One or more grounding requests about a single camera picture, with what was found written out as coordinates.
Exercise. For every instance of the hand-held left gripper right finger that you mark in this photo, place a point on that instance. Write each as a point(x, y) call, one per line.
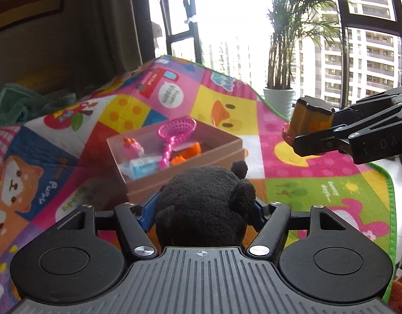
point(261, 217)

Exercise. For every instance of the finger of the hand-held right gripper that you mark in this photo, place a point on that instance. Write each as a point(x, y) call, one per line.
point(318, 144)
point(367, 111)

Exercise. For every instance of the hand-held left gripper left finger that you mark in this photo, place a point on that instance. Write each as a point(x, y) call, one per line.
point(145, 214)

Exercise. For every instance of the pink cardboard box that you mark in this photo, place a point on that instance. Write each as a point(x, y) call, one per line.
point(142, 189)

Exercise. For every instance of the amber brown toy container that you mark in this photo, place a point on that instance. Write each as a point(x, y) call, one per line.
point(310, 117)

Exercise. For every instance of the blue white packet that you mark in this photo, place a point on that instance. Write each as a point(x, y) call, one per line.
point(142, 168)

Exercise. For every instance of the black plush toy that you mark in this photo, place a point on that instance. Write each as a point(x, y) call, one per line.
point(201, 209)

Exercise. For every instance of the pink pig toy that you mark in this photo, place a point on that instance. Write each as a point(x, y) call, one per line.
point(134, 148)

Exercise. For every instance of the orange toy cup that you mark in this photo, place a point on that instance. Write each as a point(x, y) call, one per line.
point(191, 150)

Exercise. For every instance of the pink toy net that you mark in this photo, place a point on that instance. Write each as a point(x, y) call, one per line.
point(176, 127)

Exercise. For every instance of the colourful cartoon play mat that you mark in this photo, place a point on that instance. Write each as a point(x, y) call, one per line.
point(318, 176)

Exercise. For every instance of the white plant pot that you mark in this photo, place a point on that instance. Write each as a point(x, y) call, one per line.
point(278, 103)

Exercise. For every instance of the tall palm plant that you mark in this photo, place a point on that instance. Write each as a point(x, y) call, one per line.
point(279, 65)

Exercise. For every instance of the mustard yellow cushion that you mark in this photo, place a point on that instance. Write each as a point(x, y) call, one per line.
point(44, 83)

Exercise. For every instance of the green towel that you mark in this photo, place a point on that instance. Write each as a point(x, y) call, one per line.
point(21, 104)

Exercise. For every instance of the grey curtain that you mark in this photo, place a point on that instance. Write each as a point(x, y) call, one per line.
point(103, 23)

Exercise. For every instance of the black window frame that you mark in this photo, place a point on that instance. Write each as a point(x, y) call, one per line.
point(340, 55)

